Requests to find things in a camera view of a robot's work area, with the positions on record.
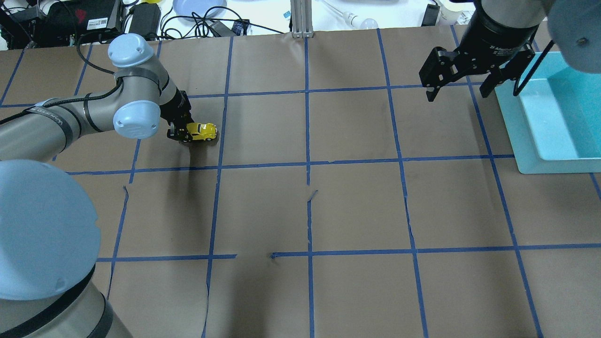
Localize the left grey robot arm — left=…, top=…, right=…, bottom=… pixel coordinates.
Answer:
left=0, top=33, right=193, bottom=338

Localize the light blue plastic bin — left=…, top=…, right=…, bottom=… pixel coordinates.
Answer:
left=494, top=51, right=601, bottom=175

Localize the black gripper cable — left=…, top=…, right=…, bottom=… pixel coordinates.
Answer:
left=513, top=41, right=555, bottom=97

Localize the yellow toy beetle car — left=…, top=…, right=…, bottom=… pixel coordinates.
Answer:
left=186, top=123, right=218, bottom=142

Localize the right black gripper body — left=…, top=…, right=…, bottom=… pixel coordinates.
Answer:
left=419, top=9, right=535, bottom=87

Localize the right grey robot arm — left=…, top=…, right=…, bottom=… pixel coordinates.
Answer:
left=418, top=0, right=601, bottom=102

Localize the black power adapter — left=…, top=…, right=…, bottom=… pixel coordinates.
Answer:
left=127, top=2, right=161, bottom=41

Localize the white light bulb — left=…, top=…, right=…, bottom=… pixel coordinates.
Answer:
left=342, top=12, right=378, bottom=30

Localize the aluminium frame post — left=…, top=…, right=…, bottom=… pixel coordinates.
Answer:
left=289, top=0, right=314, bottom=39

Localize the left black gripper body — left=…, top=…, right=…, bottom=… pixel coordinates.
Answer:
left=162, top=90, right=193, bottom=126

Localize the blue plastic plate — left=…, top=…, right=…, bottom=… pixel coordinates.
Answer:
left=172, top=0, right=227, bottom=22

